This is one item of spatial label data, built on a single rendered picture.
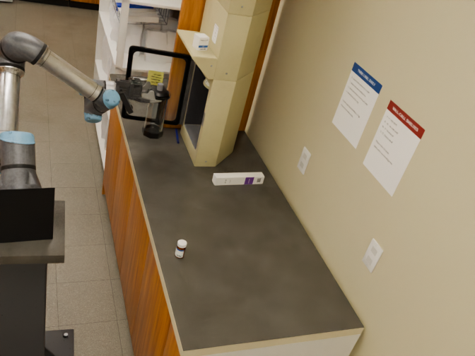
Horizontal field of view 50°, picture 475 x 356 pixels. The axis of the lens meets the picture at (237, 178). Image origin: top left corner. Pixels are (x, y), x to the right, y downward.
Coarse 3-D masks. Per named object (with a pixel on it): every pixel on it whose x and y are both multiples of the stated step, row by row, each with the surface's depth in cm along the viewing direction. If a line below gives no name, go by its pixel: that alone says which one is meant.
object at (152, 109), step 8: (168, 96) 235; (152, 104) 235; (160, 104) 234; (152, 112) 237; (160, 112) 237; (152, 120) 239; (160, 120) 240; (144, 128) 243; (152, 128) 241; (160, 128) 243
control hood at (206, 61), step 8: (184, 32) 237; (192, 32) 240; (184, 40) 228; (192, 40) 231; (192, 48) 223; (208, 48) 227; (192, 56) 216; (200, 56) 217; (208, 56) 219; (200, 64) 218; (208, 64) 219; (208, 72) 222
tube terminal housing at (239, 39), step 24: (216, 0) 221; (216, 24) 221; (240, 24) 213; (264, 24) 230; (216, 48) 221; (240, 48) 220; (216, 72) 223; (240, 72) 229; (216, 96) 230; (240, 96) 243; (216, 120) 238; (240, 120) 259; (216, 144) 246
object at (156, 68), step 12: (144, 60) 246; (156, 60) 247; (168, 60) 248; (180, 60) 249; (132, 72) 249; (144, 72) 250; (156, 72) 251; (168, 72) 252; (180, 72) 252; (144, 84) 253; (156, 84) 254; (168, 84) 255; (180, 84) 256; (144, 108) 261; (168, 108) 263; (168, 120) 267
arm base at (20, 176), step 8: (8, 168) 177; (16, 168) 177; (24, 168) 178; (32, 168) 181; (8, 176) 176; (16, 176) 176; (24, 176) 177; (32, 176) 179; (0, 184) 177; (8, 184) 174; (16, 184) 174; (24, 184) 176; (32, 184) 178; (40, 184) 183
